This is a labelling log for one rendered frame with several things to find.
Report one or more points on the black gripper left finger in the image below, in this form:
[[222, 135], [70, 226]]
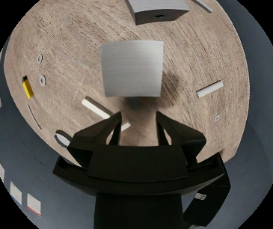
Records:
[[98, 132]]

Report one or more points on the white cylinder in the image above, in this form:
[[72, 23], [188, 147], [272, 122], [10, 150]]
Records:
[[209, 89]]

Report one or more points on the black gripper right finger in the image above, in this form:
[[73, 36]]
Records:
[[192, 140]]

